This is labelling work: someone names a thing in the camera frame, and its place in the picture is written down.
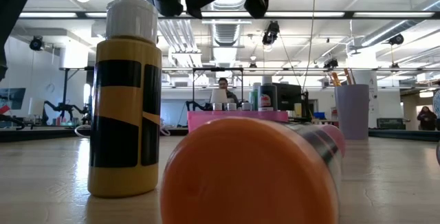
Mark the small yellow paint bottle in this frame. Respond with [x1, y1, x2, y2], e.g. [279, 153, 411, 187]
[87, 0, 163, 198]

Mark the white shade background lamp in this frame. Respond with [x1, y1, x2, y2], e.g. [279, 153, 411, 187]
[27, 97, 45, 117]
[210, 89, 228, 112]

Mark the white round pillar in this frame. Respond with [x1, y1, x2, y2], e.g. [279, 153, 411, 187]
[346, 71, 381, 128]

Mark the pink plastic bin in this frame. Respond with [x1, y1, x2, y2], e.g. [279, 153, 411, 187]
[187, 110, 289, 134]

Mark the large black paint bottle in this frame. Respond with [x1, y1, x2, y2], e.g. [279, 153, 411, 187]
[257, 75, 278, 112]

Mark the black ceiling camera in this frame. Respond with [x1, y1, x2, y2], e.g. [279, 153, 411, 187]
[29, 35, 45, 52]
[388, 33, 406, 46]
[322, 57, 340, 70]

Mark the black background stand frame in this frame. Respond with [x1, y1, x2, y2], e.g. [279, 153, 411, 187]
[191, 66, 245, 112]

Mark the large green paint bottle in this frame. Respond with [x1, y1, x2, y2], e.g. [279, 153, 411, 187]
[248, 82, 259, 112]

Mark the dark wall screen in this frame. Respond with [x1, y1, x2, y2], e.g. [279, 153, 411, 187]
[0, 87, 27, 111]

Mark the black background monitor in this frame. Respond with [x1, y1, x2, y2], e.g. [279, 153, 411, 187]
[273, 82, 303, 112]

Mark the black background pole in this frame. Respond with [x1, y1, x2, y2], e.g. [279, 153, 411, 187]
[58, 66, 87, 113]

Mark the black equipment case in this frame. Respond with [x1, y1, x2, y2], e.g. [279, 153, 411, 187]
[376, 117, 406, 131]

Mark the black overhead camera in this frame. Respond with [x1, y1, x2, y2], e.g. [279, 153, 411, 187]
[261, 20, 281, 46]

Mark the lavender plastic cup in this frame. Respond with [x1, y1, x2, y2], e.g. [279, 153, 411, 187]
[333, 83, 371, 141]

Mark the small orange paint bottle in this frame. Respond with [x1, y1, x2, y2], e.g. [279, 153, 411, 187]
[159, 116, 347, 224]

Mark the white lamp power cord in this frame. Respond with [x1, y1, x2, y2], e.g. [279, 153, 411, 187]
[74, 123, 172, 138]

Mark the person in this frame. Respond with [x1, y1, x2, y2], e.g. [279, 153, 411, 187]
[417, 105, 437, 131]
[432, 89, 440, 131]
[217, 77, 241, 107]

